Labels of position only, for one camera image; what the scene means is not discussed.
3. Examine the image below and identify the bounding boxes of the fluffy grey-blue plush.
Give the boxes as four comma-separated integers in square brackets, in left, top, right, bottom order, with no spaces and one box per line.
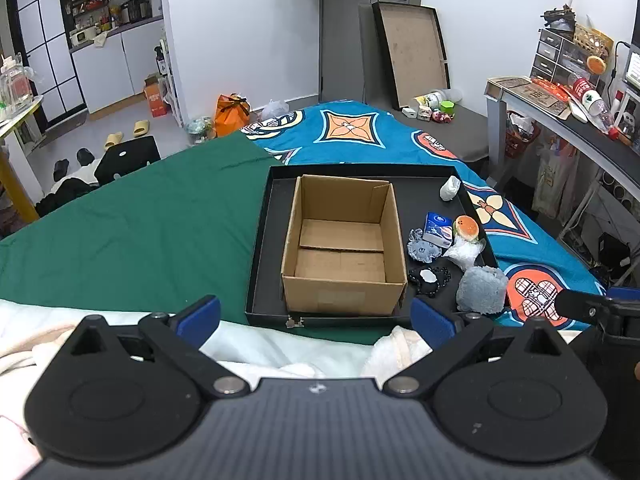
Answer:
[456,266,508,315]

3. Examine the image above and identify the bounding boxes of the clear bag of white stuffing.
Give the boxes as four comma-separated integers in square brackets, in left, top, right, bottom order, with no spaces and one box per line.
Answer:
[442,236,486,272]

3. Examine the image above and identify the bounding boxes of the burger plush toy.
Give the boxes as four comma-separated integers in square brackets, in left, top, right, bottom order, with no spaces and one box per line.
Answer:
[452,214,480,243]

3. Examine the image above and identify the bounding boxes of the black stitched felt pouch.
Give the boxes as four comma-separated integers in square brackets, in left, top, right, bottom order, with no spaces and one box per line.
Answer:
[408,266,451,298]

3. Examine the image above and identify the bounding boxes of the blue tissue pack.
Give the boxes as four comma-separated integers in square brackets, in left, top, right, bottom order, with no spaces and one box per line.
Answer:
[422,211,454,249]

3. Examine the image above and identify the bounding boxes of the grey lace fabric piece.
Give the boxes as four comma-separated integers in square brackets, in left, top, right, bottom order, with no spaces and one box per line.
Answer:
[407,229,442,263]

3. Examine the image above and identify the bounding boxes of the white soft bundle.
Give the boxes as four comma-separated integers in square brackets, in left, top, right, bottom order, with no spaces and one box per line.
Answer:
[439,176,461,202]

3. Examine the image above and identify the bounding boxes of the brown cardboard box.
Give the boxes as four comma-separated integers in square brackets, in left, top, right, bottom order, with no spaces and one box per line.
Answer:
[281,174,408,316]

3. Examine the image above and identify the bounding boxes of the blue patterned blanket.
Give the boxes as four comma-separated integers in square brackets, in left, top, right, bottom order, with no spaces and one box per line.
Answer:
[241,101,605,330]

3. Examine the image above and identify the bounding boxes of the white bedding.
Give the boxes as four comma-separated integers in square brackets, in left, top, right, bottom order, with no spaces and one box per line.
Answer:
[0,298,434,480]

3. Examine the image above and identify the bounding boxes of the grey desk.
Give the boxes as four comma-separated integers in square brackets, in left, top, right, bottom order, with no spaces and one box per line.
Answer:
[482,77,640,201]

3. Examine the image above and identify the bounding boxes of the black shallow tray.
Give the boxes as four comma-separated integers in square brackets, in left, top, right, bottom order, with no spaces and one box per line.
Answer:
[245,164,475,328]

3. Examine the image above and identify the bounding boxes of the green cloth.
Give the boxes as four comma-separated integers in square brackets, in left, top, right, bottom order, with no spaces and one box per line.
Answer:
[0,130,381,346]

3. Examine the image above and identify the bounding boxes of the red basket under desk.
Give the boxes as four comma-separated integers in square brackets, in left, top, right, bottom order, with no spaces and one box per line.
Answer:
[506,122,540,159]

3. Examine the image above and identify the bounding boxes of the grey bench mat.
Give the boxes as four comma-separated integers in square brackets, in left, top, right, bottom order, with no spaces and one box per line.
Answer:
[392,106,488,164]

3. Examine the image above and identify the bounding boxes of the black stool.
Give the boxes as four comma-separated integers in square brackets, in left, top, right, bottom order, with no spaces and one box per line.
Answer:
[94,136,160,186]

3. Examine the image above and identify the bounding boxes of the grey drawer organizer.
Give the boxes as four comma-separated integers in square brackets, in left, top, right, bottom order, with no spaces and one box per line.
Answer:
[529,29,604,91]

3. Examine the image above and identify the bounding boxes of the small items on bench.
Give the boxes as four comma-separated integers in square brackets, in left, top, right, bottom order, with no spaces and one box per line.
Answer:
[400,89,462,124]

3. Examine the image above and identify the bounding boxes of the yellow slipper pair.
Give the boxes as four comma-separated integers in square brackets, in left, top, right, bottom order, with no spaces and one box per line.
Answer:
[103,118,151,151]

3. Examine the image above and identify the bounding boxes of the orange bag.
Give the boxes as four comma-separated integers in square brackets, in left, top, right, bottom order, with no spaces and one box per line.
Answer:
[214,93,250,138]

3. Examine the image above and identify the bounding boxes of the leaning black tray lid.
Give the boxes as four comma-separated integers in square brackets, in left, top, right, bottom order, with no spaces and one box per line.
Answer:
[372,2,450,110]

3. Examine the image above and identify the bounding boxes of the orange cardboard box on floor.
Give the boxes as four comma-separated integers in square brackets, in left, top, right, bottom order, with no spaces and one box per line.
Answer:
[143,74,169,118]

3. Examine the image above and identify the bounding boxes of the white kitchen cabinet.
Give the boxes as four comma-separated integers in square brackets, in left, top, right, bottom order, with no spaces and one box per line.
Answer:
[72,16,164,114]

